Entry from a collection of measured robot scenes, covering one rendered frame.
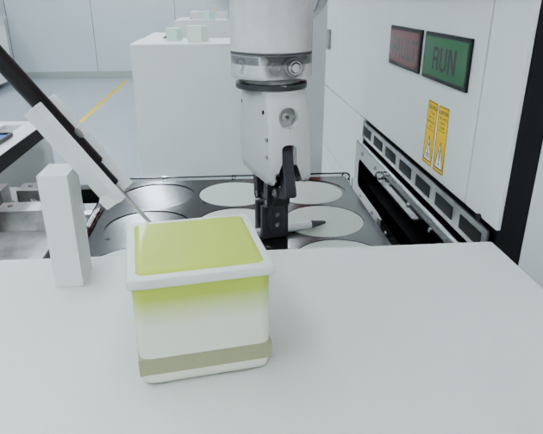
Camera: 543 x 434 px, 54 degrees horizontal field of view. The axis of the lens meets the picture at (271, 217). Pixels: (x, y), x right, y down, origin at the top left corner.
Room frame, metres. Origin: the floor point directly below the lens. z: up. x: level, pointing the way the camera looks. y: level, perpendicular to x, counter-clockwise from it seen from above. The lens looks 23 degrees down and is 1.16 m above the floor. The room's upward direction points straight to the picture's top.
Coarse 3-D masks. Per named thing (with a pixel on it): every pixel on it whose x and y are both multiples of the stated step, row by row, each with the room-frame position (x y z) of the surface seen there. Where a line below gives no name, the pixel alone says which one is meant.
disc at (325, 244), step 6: (324, 240) 0.56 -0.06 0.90; (330, 240) 0.56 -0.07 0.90; (336, 240) 0.56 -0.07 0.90; (342, 240) 0.56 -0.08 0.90; (348, 240) 0.56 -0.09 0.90; (306, 246) 0.54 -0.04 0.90; (312, 246) 0.54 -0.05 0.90; (318, 246) 0.54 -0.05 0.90; (324, 246) 0.54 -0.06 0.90; (330, 246) 0.54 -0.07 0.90; (336, 246) 0.54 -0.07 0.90; (342, 246) 0.54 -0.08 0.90; (348, 246) 0.54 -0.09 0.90; (354, 246) 0.54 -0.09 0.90
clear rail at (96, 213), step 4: (100, 204) 0.66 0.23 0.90; (96, 208) 0.65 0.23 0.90; (100, 208) 0.65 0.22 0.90; (104, 208) 0.66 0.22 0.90; (92, 212) 0.64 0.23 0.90; (96, 212) 0.64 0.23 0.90; (100, 212) 0.64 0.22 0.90; (92, 216) 0.62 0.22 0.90; (96, 216) 0.62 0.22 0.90; (100, 216) 0.64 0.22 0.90; (88, 220) 0.61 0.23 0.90; (92, 220) 0.61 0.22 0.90; (96, 220) 0.62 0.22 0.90; (88, 224) 0.60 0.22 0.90; (92, 224) 0.60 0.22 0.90; (96, 224) 0.61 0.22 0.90; (88, 228) 0.59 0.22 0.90; (92, 228) 0.59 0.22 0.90; (88, 232) 0.58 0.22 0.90; (88, 236) 0.57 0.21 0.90
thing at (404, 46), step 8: (392, 32) 0.74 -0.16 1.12; (400, 32) 0.71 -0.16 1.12; (408, 32) 0.68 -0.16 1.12; (392, 40) 0.74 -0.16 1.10; (400, 40) 0.71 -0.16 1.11; (408, 40) 0.68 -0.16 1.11; (416, 40) 0.65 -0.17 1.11; (392, 48) 0.73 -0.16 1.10; (400, 48) 0.70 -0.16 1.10; (408, 48) 0.67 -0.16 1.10; (416, 48) 0.64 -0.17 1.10; (392, 56) 0.73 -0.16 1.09; (400, 56) 0.70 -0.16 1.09; (408, 56) 0.67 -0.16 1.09; (416, 56) 0.64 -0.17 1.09; (408, 64) 0.67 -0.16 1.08; (416, 64) 0.64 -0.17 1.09
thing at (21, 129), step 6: (0, 126) 0.87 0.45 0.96; (6, 126) 0.88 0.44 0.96; (12, 126) 0.89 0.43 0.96; (18, 126) 0.89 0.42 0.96; (24, 126) 0.87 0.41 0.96; (30, 126) 0.87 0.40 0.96; (0, 132) 0.85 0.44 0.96; (6, 132) 0.85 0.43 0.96; (12, 132) 0.83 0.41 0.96; (18, 132) 0.83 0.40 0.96; (24, 132) 0.83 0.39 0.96; (30, 132) 0.83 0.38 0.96; (12, 138) 0.79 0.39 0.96; (18, 138) 0.79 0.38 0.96; (6, 144) 0.76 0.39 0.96; (12, 144) 0.76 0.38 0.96; (0, 150) 0.73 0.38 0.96; (6, 150) 0.73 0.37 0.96
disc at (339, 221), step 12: (288, 216) 0.63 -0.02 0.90; (300, 216) 0.63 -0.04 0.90; (312, 216) 0.63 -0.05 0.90; (324, 216) 0.63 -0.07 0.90; (336, 216) 0.63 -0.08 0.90; (348, 216) 0.63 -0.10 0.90; (312, 228) 0.59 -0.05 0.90; (324, 228) 0.59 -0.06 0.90; (336, 228) 0.59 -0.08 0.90; (348, 228) 0.59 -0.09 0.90
